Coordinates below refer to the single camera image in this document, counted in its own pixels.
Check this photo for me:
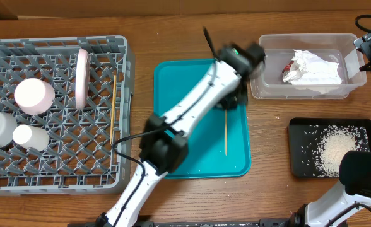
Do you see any grey dishwasher rack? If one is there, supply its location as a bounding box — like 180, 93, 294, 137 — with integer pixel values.
0, 35, 135, 196

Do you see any large white plate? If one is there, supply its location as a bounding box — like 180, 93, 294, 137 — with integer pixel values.
74, 49, 90, 110

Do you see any clear plastic bin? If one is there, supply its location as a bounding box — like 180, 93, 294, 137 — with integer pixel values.
250, 33, 367, 99

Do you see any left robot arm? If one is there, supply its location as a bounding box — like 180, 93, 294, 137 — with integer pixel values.
95, 42, 265, 226

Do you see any white napkin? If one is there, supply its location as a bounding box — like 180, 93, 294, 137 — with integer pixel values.
286, 50, 343, 94

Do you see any black tray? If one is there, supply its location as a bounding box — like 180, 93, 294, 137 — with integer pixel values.
288, 117, 371, 178

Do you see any teal plastic tray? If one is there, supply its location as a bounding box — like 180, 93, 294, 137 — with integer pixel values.
153, 59, 251, 179

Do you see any wooden chopstick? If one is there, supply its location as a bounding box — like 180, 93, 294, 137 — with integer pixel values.
224, 110, 228, 156
109, 74, 117, 145

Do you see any red snack wrapper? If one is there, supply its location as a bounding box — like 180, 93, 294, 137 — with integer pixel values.
282, 61, 295, 83

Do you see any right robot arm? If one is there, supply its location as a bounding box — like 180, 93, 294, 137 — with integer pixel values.
280, 26, 371, 226

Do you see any pile of rice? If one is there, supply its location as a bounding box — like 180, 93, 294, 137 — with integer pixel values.
298, 125, 370, 178

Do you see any white cup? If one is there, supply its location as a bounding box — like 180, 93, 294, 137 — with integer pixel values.
13, 125, 50, 151

